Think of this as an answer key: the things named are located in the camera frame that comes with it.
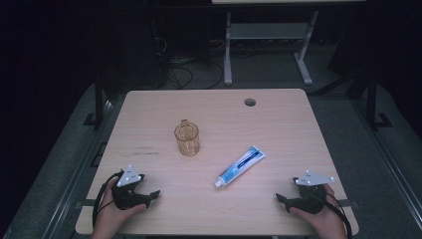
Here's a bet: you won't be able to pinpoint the person's right hand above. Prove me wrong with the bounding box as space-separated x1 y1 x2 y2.
290 183 348 239

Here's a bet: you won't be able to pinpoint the black metal stand post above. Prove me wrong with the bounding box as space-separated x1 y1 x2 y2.
365 71 393 131
83 74 106 129

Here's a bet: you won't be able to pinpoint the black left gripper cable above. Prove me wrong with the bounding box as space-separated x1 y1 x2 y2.
92 170 124 227

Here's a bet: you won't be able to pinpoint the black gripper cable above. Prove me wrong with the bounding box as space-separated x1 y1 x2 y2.
312 191 353 239
92 170 124 227

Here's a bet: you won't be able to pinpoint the grey metal table frame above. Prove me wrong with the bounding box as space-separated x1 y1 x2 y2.
223 9 319 87

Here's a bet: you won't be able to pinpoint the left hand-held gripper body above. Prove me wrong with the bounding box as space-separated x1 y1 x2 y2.
111 164 153 211

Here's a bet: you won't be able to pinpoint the metal floor rail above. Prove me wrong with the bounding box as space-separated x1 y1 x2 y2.
352 98 422 232
41 96 117 239

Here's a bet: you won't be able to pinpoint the person's left hand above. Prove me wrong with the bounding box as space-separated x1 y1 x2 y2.
91 178 147 239

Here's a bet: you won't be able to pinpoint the white blue toothpaste tube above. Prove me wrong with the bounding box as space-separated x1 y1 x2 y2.
214 144 267 189

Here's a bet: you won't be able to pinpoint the amber transparent cup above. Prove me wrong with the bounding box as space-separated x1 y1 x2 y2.
173 119 201 157

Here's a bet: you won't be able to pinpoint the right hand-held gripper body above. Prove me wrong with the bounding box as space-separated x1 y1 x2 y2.
285 169 335 214

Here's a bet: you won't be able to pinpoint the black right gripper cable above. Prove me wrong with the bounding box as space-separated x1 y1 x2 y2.
312 191 353 239

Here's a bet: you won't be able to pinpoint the black floor cables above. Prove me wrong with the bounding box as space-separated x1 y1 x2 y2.
155 35 225 91

